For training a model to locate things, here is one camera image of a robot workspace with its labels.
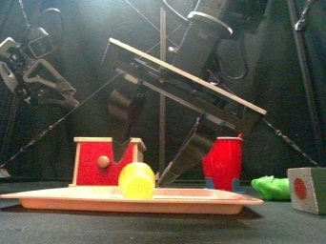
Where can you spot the yellow plastic cup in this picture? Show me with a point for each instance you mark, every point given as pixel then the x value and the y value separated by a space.
pixel 137 181

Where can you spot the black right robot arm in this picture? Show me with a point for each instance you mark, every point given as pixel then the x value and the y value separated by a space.
pixel 203 44

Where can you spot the red plastic cup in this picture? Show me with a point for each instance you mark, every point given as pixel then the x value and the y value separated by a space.
pixel 223 165

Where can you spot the red and white wooden box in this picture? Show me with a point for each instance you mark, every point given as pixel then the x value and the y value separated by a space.
pixel 91 165

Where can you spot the green toy vegetable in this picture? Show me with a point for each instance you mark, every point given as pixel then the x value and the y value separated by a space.
pixel 272 187

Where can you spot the pink plastic tray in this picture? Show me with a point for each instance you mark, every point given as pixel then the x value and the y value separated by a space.
pixel 106 198

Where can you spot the grey block with red dot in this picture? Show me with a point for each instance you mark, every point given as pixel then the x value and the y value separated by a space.
pixel 308 190

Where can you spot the vertical metal frame pole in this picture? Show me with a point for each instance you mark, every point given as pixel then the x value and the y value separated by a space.
pixel 162 152

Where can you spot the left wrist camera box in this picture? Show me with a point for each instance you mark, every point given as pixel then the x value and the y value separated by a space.
pixel 40 44

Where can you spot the metal side frame pole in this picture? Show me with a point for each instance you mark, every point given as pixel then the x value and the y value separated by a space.
pixel 305 79

